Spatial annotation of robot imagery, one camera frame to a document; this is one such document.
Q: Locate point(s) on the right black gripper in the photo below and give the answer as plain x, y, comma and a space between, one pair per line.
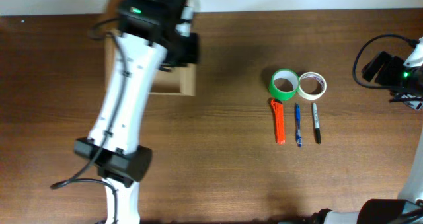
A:
391, 64

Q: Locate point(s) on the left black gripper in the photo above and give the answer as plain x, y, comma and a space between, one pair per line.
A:
192, 57

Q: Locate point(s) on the blue ballpoint pen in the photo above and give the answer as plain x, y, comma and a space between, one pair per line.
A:
298, 136

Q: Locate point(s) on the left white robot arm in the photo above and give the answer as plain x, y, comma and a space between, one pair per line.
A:
151, 36

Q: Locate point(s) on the orange utility knife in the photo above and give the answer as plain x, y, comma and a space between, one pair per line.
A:
278, 110

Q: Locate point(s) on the brown cardboard box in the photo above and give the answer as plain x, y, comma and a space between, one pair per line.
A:
176, 80

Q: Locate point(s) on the white masking tape roll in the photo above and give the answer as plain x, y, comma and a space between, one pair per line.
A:
312, 86

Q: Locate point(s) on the black permanent marker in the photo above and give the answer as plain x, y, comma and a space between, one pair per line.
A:
316, 123

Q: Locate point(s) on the green tape roll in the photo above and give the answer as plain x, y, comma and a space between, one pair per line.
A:
284, 84

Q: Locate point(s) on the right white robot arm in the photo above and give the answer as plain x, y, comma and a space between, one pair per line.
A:
407, 207

